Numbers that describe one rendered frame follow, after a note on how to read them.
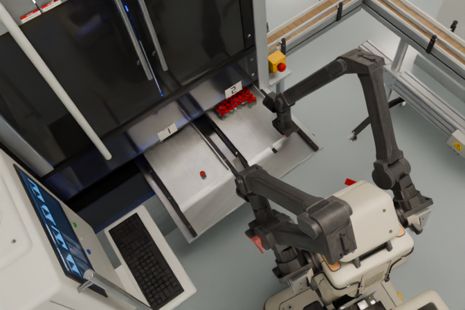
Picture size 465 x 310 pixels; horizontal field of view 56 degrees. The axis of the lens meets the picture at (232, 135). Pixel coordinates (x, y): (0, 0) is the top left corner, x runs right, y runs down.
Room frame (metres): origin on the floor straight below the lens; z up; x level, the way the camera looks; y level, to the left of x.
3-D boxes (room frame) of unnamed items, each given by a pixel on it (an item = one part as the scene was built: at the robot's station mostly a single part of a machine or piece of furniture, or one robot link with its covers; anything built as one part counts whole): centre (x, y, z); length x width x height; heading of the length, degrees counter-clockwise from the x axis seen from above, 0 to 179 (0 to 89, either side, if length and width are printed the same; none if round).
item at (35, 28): (0.92, 0.45, 1.51); 0.47 x 0.01 x 0.59; 116
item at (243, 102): (1.13, -0.05, 0.90); 0.18 x 0.02 x 0.05; 116
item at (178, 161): (0.91, 0.22, 0.90); 0.34 x 0.26 x 0.04; 26
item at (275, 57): (1.28, -0.25, 1.00); 0.08 x 0.07 x 0.07; 26
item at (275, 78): (1.32, -0.25, 0.87); 0.14 x 0.13 x 0.02; 26
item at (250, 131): (1.05, -0.08, 0.90); 0.34 x 0.26 x 0.04; 26
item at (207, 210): (0.93, 0.04, 0.87); 0.70 x 0.48 x 0.02; 116
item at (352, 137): (1.42, -0.97, 0.07); 0.50 x 0.08 x 0.14; 116
